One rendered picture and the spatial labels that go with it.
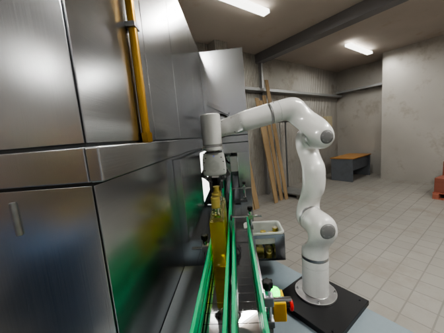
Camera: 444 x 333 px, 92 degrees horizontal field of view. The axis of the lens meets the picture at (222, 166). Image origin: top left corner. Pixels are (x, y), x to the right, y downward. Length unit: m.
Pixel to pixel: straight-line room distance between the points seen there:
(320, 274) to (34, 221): 1.06
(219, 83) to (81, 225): 1.74
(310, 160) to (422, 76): 6.51
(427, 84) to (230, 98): 5.99
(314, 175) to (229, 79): 1.28
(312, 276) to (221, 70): 1.65
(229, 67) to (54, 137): 1.74
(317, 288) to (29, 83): 1.21
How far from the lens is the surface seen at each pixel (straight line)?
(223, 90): 2.00
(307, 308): 1.21
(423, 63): 7.48
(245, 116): 0.92
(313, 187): 1.03
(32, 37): 0.49
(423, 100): 7.36
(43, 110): 0.46
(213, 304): 0.80
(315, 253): 1.12
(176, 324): 0.76
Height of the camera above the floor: 1.56
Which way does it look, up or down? 8 degrees down
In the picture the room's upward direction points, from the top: 5 degrees counter-clockwise
